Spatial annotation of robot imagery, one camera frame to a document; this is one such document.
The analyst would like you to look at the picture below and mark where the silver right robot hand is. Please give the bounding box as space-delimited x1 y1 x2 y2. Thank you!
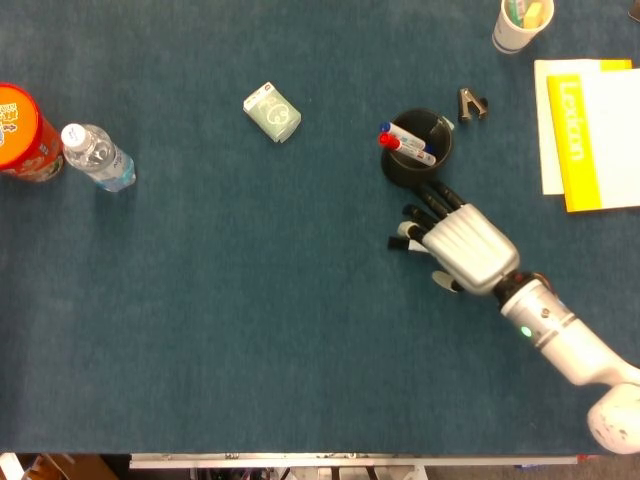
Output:
398 179 521 296

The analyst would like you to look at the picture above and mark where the red cap whiteboard marker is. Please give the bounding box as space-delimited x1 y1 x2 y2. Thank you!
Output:
378 132 437 165

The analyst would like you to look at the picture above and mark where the blue cap whiteboard marker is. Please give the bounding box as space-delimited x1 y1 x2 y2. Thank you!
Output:
378 122 435 154

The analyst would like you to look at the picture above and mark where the black mesh pen holder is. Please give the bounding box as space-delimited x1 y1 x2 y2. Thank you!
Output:
380 108 455 189

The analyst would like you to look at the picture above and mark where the yellow Lexicon notepad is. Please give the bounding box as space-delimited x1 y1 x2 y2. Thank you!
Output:
546 59 640 214

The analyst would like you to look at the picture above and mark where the white paper cup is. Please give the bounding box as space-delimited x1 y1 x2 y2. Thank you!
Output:
492 0 555 55

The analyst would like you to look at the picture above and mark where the green white tissue pack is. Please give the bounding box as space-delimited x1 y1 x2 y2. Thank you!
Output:
243 81 302 145

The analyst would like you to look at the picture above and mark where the blue felt table cloth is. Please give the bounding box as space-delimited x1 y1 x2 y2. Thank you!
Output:
0 0 640 455

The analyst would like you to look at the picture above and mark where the clear plastic water bottle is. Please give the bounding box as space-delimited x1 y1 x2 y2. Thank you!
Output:
60 123 137 193

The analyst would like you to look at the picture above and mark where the brown cardboard box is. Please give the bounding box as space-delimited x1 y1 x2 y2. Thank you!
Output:
19 453 119 480

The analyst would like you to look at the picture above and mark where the red instant noodle cup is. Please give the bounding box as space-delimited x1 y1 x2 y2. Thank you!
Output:
0 82 65 183

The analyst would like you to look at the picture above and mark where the aluminium table edge rail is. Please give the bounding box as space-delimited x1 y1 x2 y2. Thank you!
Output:
128 452 584 471

